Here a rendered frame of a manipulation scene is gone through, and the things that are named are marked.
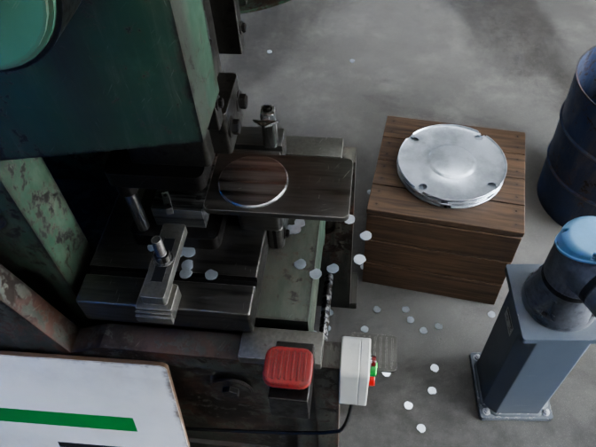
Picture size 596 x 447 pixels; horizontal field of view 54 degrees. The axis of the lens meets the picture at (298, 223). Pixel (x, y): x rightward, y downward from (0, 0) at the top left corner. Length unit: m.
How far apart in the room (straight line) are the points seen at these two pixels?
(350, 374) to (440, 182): 0.74
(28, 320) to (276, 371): 0.44
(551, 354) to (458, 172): 0.53
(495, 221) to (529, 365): 0.38
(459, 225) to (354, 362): 0.66
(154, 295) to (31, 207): 0.23
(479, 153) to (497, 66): 1.01
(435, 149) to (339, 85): 0.90
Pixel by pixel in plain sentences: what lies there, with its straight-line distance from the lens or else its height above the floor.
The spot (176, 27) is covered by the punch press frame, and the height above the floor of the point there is 1.21.
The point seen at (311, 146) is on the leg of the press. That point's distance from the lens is 1.29.
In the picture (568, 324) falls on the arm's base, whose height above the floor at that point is 0.48.
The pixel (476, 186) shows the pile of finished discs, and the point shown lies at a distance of 1.60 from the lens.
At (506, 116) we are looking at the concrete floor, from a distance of 2.42.
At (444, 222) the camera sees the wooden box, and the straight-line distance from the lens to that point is 1.55.
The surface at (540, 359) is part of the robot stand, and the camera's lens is 1.40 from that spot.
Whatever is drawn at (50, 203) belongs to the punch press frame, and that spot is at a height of 0.85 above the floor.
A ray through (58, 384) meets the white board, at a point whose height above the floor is 0.51.
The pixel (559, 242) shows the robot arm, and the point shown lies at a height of 0.65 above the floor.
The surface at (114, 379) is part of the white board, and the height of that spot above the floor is 0.54.
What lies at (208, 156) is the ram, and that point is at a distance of 0.91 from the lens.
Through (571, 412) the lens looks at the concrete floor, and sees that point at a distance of 1.76.
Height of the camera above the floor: 1.53
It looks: 51 degrees down
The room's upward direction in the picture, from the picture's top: 4 degrees counter-clockwise
